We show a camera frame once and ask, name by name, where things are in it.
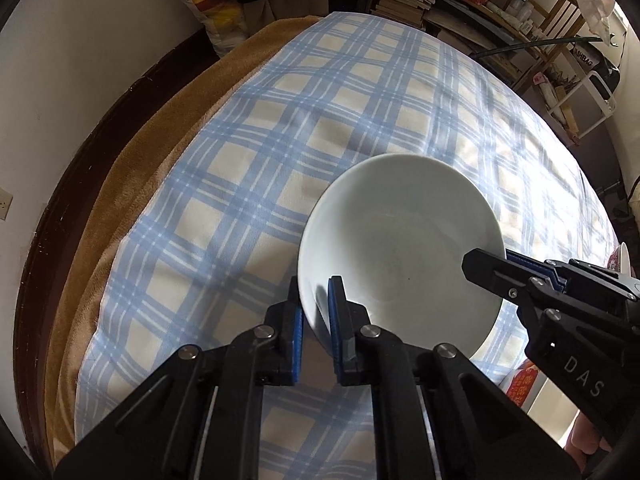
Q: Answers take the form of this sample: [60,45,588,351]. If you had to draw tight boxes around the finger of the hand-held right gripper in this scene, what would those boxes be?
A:
[462,248,538,306]
[506,253,571,291]

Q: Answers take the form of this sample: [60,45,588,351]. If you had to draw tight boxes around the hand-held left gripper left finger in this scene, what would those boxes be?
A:
[52,276,306,480]

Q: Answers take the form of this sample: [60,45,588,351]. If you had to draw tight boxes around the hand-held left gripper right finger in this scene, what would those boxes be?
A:
[327,275,583,480]

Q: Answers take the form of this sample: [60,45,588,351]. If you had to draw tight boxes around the large bowl red green outside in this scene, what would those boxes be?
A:
[297,155,507,361]

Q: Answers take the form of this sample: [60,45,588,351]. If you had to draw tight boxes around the person's right hand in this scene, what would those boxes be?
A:
[567,412,613,468]

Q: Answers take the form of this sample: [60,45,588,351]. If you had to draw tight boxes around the small red patterned bowl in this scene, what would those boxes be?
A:
[605,241,633,276]

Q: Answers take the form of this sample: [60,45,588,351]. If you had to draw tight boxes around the white metal rack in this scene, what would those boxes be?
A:
[535,70,616,146]

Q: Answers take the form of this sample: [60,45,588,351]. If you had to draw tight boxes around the blue checked blanket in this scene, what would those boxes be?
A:
[74,10,623,480]

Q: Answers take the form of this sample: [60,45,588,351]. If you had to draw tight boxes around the brown fleece blanket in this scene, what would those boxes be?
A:
[42,15,321,466]

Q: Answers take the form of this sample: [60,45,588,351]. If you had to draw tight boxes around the wooden shelf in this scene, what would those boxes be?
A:
[425,0,591,91]

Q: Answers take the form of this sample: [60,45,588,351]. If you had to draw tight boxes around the stack of books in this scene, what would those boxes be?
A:
[370,0,436,28]

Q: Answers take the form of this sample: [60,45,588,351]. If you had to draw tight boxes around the white plastic bag yellow contents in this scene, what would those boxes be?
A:
[167,0,251,58]

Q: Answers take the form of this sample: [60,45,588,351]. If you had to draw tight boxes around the dark wooden bed frame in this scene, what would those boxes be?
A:
[12,25,221,461]

